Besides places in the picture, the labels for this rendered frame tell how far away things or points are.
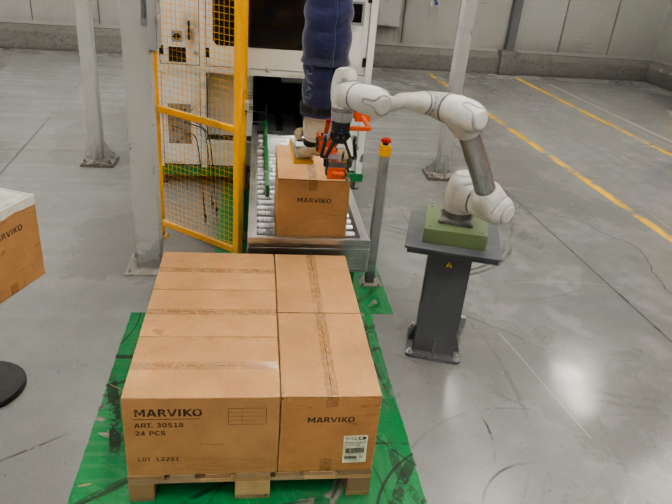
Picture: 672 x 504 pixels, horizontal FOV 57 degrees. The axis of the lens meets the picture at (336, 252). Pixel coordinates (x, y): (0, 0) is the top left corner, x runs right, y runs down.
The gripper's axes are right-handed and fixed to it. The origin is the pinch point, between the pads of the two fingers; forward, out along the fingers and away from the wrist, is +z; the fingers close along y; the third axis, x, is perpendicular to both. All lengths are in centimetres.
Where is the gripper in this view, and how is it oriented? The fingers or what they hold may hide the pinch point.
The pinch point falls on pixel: (337, 168)
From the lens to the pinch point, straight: 260.5
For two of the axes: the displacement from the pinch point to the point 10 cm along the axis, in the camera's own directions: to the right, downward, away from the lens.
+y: -9.9, -0.2, -1.4
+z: -0.8, 8.9, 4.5
